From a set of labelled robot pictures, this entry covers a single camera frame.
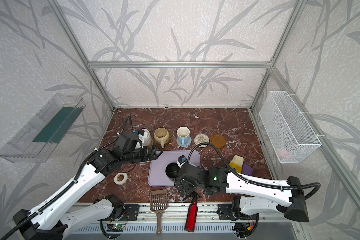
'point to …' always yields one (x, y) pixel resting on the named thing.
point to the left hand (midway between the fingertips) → (158, 148)
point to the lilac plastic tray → (157, 176)
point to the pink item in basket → (282, 151)
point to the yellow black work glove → (236, 162)
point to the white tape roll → (125, 174)
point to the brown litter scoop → (158, 201)
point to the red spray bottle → (191, 215)
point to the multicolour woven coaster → (200, 138)
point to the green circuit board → (115, 227)
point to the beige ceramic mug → (161, 136)
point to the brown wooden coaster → (166, 145)
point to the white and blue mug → (183, 133)
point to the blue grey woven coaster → (184, 145)
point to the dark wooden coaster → (218, 141)
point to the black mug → (171, 171)
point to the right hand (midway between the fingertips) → (183, 176)
